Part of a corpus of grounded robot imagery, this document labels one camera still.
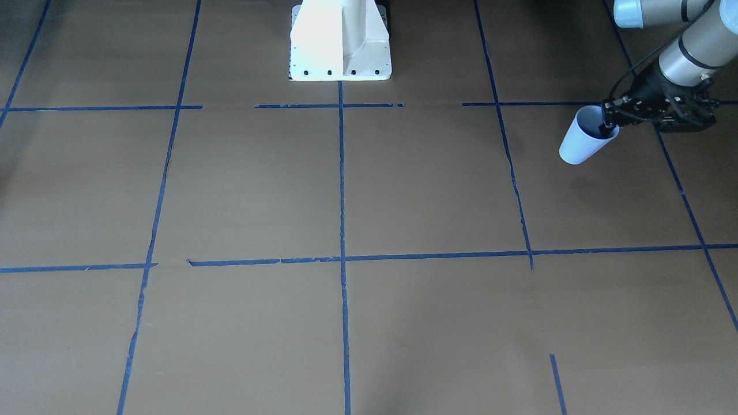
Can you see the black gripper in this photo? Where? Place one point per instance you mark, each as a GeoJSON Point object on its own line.
{"type": "Point", "coordinates": [647, 91]}

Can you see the blue plastic cup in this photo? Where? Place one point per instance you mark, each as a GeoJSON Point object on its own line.
{"type": "Point", "coordinates": [582, 139]}

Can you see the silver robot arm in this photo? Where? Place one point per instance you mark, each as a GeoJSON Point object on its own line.
{"type": "Point", "coordinates": [705, 44]}

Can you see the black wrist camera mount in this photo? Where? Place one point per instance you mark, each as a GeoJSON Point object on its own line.
{"type": "Point", "coordinates": [690, 108]}

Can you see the white pedestal column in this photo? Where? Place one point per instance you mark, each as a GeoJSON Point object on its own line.
{"type": "Point", "coordinates": [340, 41]}

